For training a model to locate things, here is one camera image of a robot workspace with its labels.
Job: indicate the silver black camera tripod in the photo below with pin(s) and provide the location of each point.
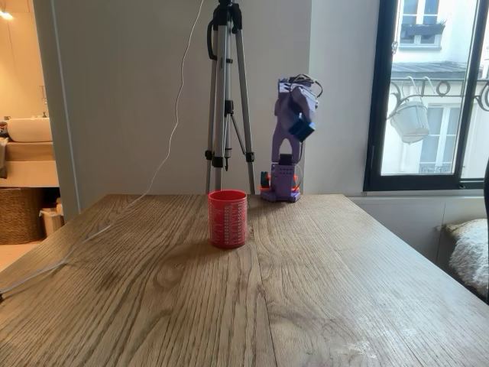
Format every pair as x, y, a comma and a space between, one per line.
219, 76

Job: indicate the orange and black table clamp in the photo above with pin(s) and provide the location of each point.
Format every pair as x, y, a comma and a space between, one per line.
296, 185
264, 181

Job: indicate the black window frame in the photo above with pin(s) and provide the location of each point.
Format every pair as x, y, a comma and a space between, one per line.
376, 114

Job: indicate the purple robot arm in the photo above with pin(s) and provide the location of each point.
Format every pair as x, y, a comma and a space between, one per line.
280, 130

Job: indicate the red cup with white print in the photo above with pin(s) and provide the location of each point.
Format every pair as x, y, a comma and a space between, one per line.
227, 221

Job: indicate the wooden vanity counter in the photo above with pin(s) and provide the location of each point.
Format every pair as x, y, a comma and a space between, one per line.
26, 160

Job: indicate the lit wall lamp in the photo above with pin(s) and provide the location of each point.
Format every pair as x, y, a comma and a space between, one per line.
5, 14

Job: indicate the woven wicker basket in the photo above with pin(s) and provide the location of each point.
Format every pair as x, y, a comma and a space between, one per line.
19, 216

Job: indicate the white hanging planter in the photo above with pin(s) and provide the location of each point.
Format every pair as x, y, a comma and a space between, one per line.
410, 122

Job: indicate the small white bin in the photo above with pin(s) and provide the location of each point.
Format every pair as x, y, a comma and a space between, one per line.
51, 223

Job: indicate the blue studded toy block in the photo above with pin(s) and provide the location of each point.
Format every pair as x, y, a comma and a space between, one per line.
302, 130

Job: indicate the white fur cushion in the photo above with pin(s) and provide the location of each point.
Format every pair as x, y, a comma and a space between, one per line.
471, 248

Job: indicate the wrought iron balcony railing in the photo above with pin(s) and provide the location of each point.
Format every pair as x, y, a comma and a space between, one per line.
443, 88

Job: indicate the purple gripper black servo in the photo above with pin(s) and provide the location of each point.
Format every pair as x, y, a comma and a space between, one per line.
302, 129

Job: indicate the white sink basin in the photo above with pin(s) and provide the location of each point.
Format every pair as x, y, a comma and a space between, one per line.
28, 130

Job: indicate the dark window flower box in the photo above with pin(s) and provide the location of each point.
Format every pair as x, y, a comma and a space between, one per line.
422, 30

